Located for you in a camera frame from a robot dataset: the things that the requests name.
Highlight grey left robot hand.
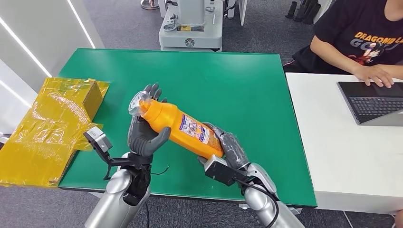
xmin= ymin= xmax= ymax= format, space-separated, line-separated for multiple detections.
xmin=127 ymin=83 xmax=173 ymax=158

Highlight orange labelled bottle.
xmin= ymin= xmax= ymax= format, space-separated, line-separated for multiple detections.
xmin=128 ymin=90 xmax=225 ymax=161

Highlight green table mat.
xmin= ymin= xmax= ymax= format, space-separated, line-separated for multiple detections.
xmin=59 ymin=48 xmax=317 ymax=208

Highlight yellow taped cardboard box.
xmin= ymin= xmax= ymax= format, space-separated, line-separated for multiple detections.
xmin=0 ymin=77 xmax=111 ymax=189

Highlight white machine base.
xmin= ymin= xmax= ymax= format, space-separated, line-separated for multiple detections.
xmin=158 ymin=0 xmax=225 ymax=53

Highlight chrome round stand base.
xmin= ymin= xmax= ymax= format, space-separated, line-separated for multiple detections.
xmin=140 ymin=0 xmax=160 ymax=10

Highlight white desk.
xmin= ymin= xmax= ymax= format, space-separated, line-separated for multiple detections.
xmin=285 ymin=72 xmax=403 ymax=216

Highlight black leaning objects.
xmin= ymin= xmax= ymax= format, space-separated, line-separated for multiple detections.
xmin=285 ymin=0 xmax=322 ymax=26

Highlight dark grey laptop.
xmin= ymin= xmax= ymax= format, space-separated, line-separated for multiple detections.
xmin=336 ymin=81 xmax=403 ymax=127

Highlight person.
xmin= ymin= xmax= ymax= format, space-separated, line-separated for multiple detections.
xmin=283 ymin=0 xmax=403 ymax=89

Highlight person's right hand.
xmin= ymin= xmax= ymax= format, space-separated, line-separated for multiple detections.
xmin=354 ymin=65 xmax=394 ymax=89

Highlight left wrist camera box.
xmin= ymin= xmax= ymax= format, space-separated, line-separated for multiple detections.
xmin=83 ymin=126 xmax=114 ymax=154

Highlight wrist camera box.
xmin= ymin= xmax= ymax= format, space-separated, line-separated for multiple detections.
xmin=204 ymin=154 xmax=250 ymax=187
xmin=83 ymin=126 xmax=114 ymax=154

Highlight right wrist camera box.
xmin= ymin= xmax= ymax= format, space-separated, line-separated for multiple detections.
xmin=204 ymin=154 xmax=250 ymax=187

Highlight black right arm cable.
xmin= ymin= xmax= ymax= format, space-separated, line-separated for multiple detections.
xmin=234 ymin=179 xmax=280 ymax=228

